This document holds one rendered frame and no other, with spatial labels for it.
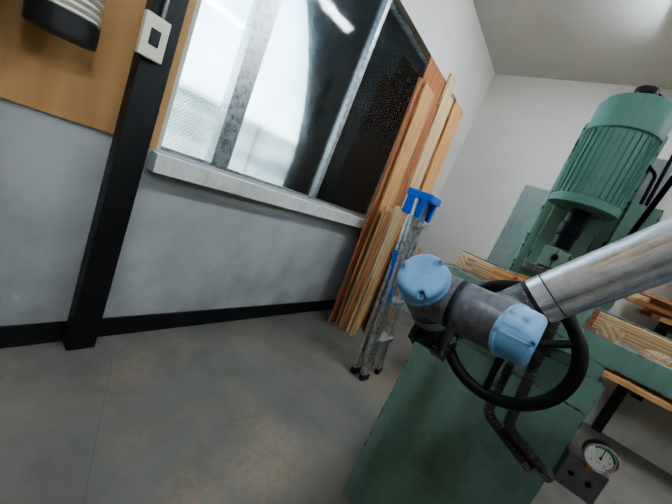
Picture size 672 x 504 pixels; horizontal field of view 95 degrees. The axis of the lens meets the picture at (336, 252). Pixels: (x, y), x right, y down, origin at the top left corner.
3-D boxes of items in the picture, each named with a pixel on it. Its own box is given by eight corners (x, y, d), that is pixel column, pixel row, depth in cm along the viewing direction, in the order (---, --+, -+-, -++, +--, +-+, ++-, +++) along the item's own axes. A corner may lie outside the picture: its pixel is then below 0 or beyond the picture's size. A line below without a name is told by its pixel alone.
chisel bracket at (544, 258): (531, 269, 93) (545, 243, 91) (532, 270, 104) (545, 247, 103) (559, 281, 89) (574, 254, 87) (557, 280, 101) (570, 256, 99)
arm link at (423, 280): (437, 311, 40) (383, 283, 45) (444, 337, 48) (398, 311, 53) (466, 263, 42) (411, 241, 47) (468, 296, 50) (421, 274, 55)
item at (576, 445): (552, 479, 75) (569, 453, 73) (551, 455, 85) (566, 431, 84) (593, 509, 70) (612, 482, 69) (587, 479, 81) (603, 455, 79)
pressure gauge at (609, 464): (572, 465, 71) (591, 437, 69) (571, 457, 74) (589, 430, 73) (605, 487, 68) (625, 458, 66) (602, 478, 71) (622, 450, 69)
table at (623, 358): (422, 278, 90) (431, 260, 89) (448, 278, 115) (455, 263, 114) (709, 427, 58) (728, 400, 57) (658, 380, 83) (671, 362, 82)
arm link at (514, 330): (553, 311, 44) (476, 279, 50) (550, 318, 35) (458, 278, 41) (528, 359, 45) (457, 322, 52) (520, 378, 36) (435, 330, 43)
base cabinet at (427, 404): (339, 490, 111) (423, 319, 98) (400, 425, 159) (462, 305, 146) (457, 620, 87) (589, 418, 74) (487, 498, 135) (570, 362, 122)
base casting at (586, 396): (424, 320, 98) (437, 294, 97) (462, 305, 146) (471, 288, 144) (589, 418, 75) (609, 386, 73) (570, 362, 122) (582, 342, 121)
